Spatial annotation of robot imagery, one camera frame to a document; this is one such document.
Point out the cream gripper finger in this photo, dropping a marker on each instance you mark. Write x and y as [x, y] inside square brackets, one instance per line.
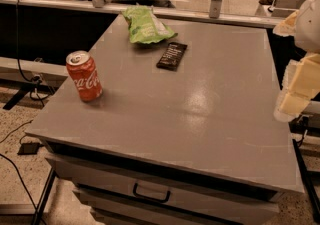
[287, 27]
[300, 84]

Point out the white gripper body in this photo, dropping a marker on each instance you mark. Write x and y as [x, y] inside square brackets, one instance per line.
[310, 27]

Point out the black rxbar chocolate bar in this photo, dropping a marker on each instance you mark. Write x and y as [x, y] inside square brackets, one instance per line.
[172, 57]

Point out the grey drawer cabinet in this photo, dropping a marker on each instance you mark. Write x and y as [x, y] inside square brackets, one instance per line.
[206, 131]

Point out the green chip bag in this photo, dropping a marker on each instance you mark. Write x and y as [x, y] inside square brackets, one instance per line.
[144, 27]

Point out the red coca-cola can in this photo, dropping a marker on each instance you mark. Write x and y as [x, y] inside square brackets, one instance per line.
[82, 70]

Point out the black power adapter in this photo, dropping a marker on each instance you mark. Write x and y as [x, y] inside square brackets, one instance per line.
[28, 148]

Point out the black table leg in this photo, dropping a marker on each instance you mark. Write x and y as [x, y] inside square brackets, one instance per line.
[37, 217]

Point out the grey metal rail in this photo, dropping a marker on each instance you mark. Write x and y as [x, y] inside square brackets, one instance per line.
[159, 12]

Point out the black drawer handle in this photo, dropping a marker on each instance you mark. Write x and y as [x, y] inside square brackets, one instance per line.
[150, 194]

